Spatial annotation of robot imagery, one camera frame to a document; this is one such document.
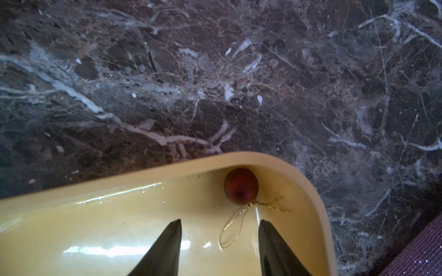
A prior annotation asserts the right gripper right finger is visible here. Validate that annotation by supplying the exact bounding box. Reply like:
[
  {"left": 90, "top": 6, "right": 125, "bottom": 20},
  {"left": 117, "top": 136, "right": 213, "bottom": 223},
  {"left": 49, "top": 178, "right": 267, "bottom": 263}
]
[{"left": 259, "top": 220, "right": 311, "bottom": 276}]

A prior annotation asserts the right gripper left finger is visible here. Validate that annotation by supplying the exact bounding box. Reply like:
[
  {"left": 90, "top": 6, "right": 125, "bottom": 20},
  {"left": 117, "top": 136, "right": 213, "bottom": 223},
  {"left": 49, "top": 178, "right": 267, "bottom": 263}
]
[{"left": 128, "top": 219, "right": 182, "bottom": 276}]

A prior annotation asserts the red ball ornament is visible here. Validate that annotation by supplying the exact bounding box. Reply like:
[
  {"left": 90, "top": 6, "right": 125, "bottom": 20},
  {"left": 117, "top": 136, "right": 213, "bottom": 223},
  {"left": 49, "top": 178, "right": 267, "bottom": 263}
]
[{"left": 219, "top": 167, "right": 290, "bottom": 249}]

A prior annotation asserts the yellow plastic tray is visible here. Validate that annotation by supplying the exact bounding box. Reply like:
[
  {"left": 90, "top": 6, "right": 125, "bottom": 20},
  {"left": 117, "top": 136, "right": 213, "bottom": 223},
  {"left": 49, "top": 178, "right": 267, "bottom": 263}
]
[{"left": 1, "top": 152, "right": 338, "bottom": 276}]

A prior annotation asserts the purple glitter tag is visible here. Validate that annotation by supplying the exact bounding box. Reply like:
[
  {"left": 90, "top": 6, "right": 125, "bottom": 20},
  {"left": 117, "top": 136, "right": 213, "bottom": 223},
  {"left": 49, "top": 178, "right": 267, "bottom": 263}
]
[{"left": 379, "top": 212, "right": 442, "bottom": 276}]

